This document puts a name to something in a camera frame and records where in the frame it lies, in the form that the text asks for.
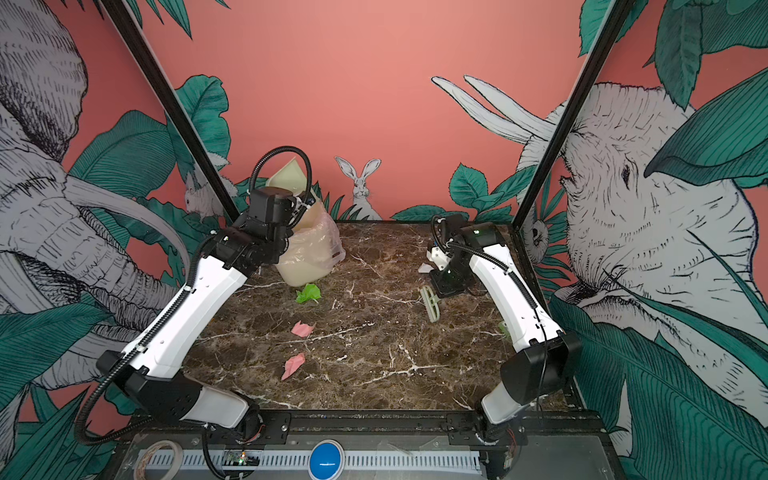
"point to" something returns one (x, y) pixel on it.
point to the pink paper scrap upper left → (302, 330)
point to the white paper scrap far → (425, 268)
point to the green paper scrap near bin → (310, 292)
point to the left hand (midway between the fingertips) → (258, 204)
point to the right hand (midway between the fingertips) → (438, 288)
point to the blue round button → (326, 460)
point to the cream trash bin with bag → (314, 244)
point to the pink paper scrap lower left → (293, 364)
